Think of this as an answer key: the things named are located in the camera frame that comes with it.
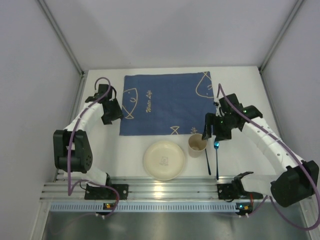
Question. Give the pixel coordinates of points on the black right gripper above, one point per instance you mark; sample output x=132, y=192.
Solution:
x=211, y=124

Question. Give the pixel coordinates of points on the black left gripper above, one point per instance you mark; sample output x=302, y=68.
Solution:
x=113, y=112

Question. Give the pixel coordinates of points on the blue cloth placemat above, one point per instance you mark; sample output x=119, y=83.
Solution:
x=166, y=104

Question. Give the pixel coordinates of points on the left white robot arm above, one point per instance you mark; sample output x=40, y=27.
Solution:
x=71, y=146

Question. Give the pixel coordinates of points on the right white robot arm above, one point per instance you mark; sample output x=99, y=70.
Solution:
x=293, y=180

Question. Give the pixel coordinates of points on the blue metal fork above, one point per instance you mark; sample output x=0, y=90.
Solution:
x=216, y=147

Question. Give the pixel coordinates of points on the beige cup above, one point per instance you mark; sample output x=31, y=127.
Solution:
x=196, y=145

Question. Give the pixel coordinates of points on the dark blue spoon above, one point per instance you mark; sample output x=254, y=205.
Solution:
x=208, y=162

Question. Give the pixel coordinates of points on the cream round plate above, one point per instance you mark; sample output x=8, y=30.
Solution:
x=164, y=160

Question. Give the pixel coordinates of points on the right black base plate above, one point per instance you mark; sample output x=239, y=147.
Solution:
x=227, y=192

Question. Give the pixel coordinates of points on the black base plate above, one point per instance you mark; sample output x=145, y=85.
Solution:
x=227, y=192
x=102, y=193

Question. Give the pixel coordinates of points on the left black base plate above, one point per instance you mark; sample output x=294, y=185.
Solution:
x=102, y=193

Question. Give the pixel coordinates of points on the aluminium frame rail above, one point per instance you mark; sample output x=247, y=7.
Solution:
x=145, y=189

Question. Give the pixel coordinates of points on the slotted grey cable duct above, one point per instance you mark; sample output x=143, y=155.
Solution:
x=152, y=207

